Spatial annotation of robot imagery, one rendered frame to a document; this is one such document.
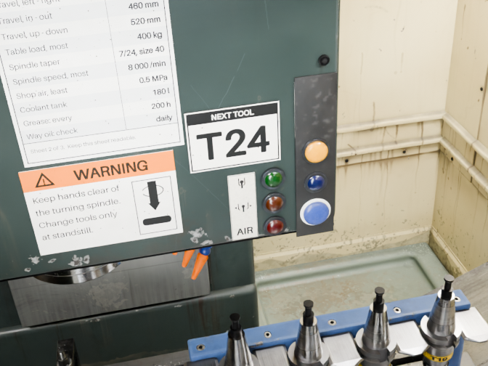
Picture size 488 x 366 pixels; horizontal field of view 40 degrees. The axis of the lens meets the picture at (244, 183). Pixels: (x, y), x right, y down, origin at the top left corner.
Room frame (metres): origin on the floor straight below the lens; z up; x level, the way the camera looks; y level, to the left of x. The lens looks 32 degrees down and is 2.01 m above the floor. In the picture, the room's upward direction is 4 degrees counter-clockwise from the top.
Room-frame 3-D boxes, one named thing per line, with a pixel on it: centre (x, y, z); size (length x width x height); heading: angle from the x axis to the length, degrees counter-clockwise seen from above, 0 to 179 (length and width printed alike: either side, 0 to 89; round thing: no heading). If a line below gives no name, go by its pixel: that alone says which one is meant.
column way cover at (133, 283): (1.22, 0.32, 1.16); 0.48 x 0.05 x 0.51; 100
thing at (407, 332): (0.76, -0.25, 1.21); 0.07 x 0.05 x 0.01; 10
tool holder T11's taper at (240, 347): (0.72, 0.02, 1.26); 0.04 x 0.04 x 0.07
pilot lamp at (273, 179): (0.62, -0.03, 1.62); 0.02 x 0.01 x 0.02; 100
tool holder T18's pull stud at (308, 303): (0.74, -0.08, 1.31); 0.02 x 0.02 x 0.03
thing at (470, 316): (0.78, -0.35, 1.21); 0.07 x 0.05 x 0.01; 10
